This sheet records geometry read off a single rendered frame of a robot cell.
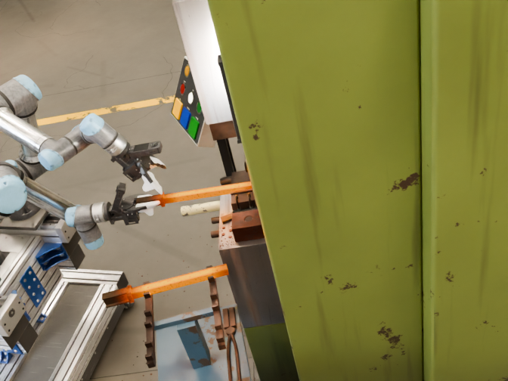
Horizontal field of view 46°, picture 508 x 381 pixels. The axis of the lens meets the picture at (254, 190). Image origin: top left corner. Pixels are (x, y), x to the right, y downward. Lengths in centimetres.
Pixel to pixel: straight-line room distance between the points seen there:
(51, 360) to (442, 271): 190
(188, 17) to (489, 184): 90
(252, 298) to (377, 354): 50
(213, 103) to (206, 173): 218
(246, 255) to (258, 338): 47
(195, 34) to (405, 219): 78
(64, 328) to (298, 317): 146
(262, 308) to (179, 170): 195
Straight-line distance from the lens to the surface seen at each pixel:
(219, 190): 219
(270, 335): 246
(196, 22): 172
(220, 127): 195
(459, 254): 170
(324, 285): 185
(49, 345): 307
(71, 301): 320
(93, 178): 433
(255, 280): 221
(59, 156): 210
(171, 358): 212
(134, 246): 364
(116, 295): 198
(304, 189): 158
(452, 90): 137
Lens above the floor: 235
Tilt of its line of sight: 39 degrees down
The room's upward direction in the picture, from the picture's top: 14 degrees counter-clockwise
